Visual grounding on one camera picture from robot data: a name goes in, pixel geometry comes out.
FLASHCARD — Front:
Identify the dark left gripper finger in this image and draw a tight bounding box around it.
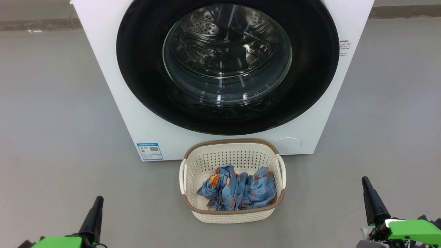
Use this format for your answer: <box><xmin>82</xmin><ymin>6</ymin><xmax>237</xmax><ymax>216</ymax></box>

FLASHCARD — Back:
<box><xmin>79</xmin><ymin>196</ymin><xmax>104</xmax><ymax>243</ymax></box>

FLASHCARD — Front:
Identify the washing machine door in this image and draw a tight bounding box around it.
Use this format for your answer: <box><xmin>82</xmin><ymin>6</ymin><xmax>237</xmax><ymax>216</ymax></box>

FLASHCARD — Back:
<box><xmin>116</xmin><ymin>0</ymin><xmax>340</xmax><ymax>135</ymax></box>

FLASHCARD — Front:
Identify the blue energy label sticker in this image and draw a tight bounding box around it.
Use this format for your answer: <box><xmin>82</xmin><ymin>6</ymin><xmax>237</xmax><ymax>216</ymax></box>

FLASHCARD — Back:
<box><xmin>136</xmin><ymin>142</ymin><xmax>164</xmax><ymax>161</ymax></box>

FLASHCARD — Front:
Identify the white front-load washing machine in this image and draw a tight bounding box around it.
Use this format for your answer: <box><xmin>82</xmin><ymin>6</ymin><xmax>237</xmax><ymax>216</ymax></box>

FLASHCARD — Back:
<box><xmin>71</xmin><ymin>0</ymin><xmax>375</xmax><ymax>162</ymax></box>

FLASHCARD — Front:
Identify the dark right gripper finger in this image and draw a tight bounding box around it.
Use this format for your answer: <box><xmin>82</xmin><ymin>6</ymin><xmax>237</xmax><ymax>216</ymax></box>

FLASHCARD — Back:
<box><xmin>361</xmin><ymin>176</ymin><xmax>391</xmax><ymax>227</ymax></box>

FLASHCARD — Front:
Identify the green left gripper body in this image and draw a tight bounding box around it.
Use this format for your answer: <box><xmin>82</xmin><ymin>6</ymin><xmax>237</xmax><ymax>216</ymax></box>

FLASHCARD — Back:
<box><xmin>17</xmin><ymin>235</ymin><xmax>107</xmax><ymax>248</ymax></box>

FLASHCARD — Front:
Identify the printed warning text label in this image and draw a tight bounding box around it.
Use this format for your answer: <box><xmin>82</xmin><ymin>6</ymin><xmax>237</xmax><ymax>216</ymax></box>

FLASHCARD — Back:
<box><xmin>339</xmin><ymin>40</ymin><xmax>352</xmax><ymax>57</ymax></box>

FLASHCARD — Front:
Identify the round drain filter cover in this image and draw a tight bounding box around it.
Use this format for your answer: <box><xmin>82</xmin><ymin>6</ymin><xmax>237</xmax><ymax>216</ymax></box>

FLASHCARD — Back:
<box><xmin>274</xmin><ymin>137</ymin><xmax>302</xmax><ymax>154</ymax></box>

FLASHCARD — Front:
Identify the cream perforated laundry basket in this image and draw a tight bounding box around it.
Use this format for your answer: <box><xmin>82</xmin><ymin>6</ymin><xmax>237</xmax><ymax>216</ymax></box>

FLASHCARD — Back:
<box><xmin>179</xmin><ymin>138</ymin><xmax>287</xmax><ymax>224</ymax></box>

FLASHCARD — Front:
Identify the blue patterned garment orange print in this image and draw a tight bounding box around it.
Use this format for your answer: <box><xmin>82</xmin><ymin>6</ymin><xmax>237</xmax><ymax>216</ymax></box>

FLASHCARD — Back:
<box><xmin>239</xmin><ymin>167</ymin><xmax>277</xmax><ymax>210</ymax></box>
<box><xmin>197</xmin><ymin>164</ymin><xmax>248</xmax><ymax>211</ymax></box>

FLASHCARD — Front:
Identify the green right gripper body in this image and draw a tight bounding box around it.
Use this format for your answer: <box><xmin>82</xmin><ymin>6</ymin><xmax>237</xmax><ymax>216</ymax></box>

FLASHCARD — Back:
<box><xmin>369</xmin><ymin>218</ymin><xmax>441</xmax><ymax>248</ymax></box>

